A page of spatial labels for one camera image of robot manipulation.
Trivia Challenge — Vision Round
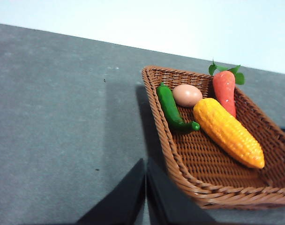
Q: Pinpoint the green chili pepper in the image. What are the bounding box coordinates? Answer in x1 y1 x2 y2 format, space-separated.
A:
156 82 201 135

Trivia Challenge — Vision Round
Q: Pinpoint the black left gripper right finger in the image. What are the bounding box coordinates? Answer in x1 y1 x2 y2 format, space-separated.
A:
146 159 216 225

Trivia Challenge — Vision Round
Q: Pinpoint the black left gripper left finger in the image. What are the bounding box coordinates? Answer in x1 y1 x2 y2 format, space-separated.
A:
76 158 146 225

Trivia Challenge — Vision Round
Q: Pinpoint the yellow corn cob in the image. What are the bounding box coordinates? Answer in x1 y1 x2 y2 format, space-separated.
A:
193 97 265 169

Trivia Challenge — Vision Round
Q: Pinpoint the orange carrot with green leaves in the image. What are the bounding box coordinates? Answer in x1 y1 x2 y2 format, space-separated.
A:
208 59 245 119

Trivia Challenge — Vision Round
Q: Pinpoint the brown woven wicker basket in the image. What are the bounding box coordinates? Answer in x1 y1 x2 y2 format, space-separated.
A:
142 65 285 210

